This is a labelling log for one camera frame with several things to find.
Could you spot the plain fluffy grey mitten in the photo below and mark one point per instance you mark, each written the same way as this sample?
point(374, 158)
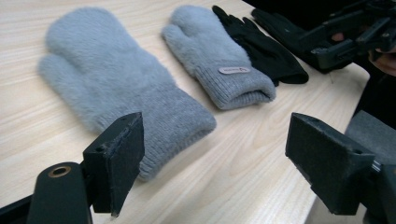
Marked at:
point(118, 81)

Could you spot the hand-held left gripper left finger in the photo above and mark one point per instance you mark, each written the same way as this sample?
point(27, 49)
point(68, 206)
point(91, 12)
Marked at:
point(120, 161)

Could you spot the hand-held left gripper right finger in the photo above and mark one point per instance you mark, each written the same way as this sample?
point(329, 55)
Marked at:
point(327, 165)

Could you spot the fluffy grey mitten with label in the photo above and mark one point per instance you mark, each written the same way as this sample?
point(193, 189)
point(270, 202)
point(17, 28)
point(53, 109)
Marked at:
point(211, 53)

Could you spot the black glove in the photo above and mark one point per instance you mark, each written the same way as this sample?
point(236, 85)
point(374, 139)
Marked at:
point(280, 28)
point(264, 53)

